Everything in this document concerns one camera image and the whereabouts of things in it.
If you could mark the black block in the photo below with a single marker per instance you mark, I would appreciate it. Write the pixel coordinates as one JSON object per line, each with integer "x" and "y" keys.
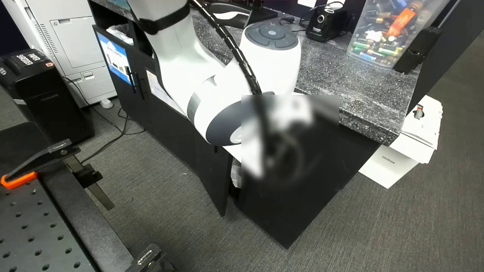
{"x": 418, "y": 49}

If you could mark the white plastic bag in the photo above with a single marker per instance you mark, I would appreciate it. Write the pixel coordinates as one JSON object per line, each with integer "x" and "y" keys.
{"x": 121, "y": 34}

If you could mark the clear container of batteries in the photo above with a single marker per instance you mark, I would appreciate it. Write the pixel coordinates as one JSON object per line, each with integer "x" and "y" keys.
{"x": 389, "y": 34}

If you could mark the black paper shredder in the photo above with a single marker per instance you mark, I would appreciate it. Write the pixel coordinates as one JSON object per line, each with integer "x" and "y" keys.
{"x": 45, "y": 98}

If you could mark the white cardboard box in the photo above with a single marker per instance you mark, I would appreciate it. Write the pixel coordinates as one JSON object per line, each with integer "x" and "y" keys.
{"x": 408, "y": 147}

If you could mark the white office printer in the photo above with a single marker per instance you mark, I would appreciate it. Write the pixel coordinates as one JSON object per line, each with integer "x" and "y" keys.
{"x": 72, "y": 41}

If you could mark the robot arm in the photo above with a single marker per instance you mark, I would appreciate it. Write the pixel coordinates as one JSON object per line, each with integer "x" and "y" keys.
{"x": 181, "y": 56}

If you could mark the black electric pencil sharpener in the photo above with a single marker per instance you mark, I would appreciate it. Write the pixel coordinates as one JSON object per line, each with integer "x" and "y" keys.
{"x": 325, "y": 24}

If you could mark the black cabinet door, paper label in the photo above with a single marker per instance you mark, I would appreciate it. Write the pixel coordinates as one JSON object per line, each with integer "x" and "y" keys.
{"x": 166, "y": 124}

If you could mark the black cabinet door, blue poster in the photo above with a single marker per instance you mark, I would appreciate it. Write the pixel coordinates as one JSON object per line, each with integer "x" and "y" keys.
{"x": 113, "y": 60}

